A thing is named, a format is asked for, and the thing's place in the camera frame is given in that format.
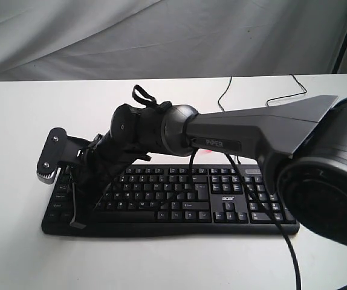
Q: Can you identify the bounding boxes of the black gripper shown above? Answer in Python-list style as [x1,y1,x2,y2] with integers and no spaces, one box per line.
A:
[60,141,125,229]

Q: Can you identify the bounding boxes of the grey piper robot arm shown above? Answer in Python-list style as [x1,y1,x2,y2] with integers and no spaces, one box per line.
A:
[71,85,347,246]

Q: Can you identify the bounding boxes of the black acer keyboard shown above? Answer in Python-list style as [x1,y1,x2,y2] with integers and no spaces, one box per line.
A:
[41,164,300,237]

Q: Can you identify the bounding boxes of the grey backdrop cloth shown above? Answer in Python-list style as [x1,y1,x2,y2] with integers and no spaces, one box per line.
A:
[0,1,347,81]

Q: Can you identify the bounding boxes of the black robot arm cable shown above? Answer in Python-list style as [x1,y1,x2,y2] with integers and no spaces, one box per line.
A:
[161,147,302,290]

